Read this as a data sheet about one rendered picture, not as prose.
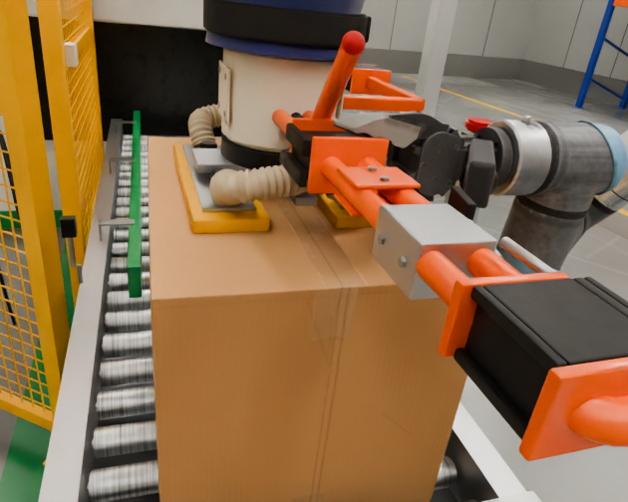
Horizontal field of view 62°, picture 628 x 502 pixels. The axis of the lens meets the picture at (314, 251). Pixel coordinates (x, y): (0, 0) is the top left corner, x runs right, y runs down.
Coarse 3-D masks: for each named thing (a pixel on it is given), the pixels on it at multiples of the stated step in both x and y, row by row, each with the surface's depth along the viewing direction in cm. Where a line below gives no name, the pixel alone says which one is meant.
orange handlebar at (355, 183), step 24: (360, 96) 85; (408, 96) 91; (288, 120) 65; (336, 168) 50; (360, 168) 48; (384, 168) 49; (360, 192) 44; (384, 192) 48; (408, 192) 45; (360, 216) 46; (432, 264) 34; (480, 264) 35; (504, 264) 34; (432, 288) 34; (576, 408) 23; (600, 408) 23; (624, 408) 23; (576, 432) 23; (600, 432) 23; (624, 432) 22
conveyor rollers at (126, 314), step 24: (144, 144) 241; (144, 168) 211; (120, 192) 186; (144, 192) 188; (120, 216) 171; (144, 216) 173; (120, 240) 156; (144, 240) 158; (120, 264) 141; (144, 264) 142; (120, 288) 133; (144, 288) 136; (120, 312) 120; (144, 312) 120; (120, 336) 112; (144, 336) 113; (120, 360) 105; (144, 360) 106; (96, 408) 96; (120, 408) 96; (144, 408) 97; (96, 432) 88; (120, 432) 89; (144, 432) 89; (96, 456) 88; (96, 480) 80; (120, 480) 81; (144, 480) 82; (456, 480) 89
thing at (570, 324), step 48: (480, 288) 28; (528, 288) 28; (576, 288) 29; (480, 336) 29; (528, 336) 24; (576, 336) 25; (624, 336) 25; (480, 384) 28; (528, 384) 25; (576, 384) 22; (624, 384) 23; (528, 432) 24
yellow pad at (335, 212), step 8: (320, 200) 76; (328, 200) 75; (320, 208) 76; (328, 208) 73; (336, 208) 72; (344, 208) 73; (328, 216) 73; (336, 216) 70; (344, 216) 71; (336, 224) 71; (344, 224) 71; (352, 224) 71; (360, 224) 72; (368, 224) 72
